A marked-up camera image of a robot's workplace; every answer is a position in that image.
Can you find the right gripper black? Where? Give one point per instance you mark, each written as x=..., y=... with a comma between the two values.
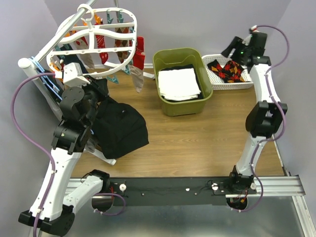
x=235, y=44

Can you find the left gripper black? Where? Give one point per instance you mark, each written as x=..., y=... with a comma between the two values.
x=99, y=85

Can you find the argyle sock red yellow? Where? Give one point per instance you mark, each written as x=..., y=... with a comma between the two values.
x=233, y=71
x=218, y=70

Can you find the red sock with grey toe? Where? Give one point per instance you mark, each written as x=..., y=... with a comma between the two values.
x=137, y=67

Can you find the white round sock hanger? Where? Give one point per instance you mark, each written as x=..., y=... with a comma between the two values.
x=75, y=27

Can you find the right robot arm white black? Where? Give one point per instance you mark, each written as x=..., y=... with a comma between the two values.
x=267, y=115

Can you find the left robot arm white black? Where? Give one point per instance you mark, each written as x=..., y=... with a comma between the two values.
x=53, y=211

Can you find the grey beige sock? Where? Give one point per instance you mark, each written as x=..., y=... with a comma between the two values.
x=86, y=58

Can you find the black garment pile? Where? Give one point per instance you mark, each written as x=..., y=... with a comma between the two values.
x=119, y=129

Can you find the white perforated basket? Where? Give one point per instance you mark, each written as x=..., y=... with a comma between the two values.
x=217, y=82

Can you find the brown argyle sock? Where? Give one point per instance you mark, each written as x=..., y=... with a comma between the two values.
x=122, y=55

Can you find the red patterned sock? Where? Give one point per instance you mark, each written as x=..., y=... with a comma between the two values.
x=101, y=44

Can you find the green plastic bin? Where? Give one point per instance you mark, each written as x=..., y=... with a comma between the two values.
x=182, y=58

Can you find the white drying rack stand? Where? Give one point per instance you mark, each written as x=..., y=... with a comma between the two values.
x=32, y=68

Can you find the white folded cloth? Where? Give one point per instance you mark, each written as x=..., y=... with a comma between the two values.
x=178, y=84

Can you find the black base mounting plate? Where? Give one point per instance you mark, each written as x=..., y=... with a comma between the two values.
x=168, y=191

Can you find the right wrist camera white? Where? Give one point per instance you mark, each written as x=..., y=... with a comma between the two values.
x=252, y=31

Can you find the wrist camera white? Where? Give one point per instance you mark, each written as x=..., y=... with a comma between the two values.
x=252, y=31
x=72, y=75

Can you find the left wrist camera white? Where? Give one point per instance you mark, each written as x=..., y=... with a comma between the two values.
x=72, y=75

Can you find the aluminium frame rail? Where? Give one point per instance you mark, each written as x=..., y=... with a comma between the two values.
x=278, y=209

